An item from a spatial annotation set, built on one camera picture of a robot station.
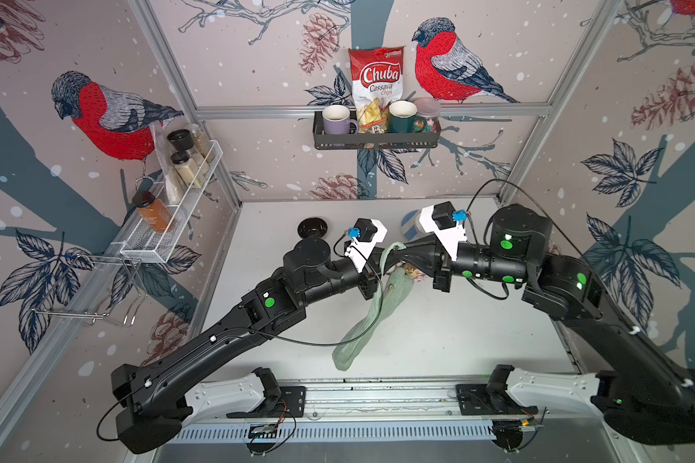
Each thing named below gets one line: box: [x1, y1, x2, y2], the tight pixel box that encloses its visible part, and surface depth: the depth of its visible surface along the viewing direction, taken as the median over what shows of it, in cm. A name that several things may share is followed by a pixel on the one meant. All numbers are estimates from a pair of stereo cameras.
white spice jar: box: [170, 150, 204, 190], surface depth 78 cm
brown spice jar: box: [191, 123, 215, 164], surface depth 86 cm
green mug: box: [388, 99, 427, 134], surface depth 86 cm
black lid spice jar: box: [166, 129, 199, 155], surface depth 80 cm
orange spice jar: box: [132, 190, 174, 233], surface depth 68 cm
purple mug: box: [322, 104, 360, 136], surface depth 85 cm
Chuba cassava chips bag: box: [348, 45, 406, 135], surface depth 83 cm
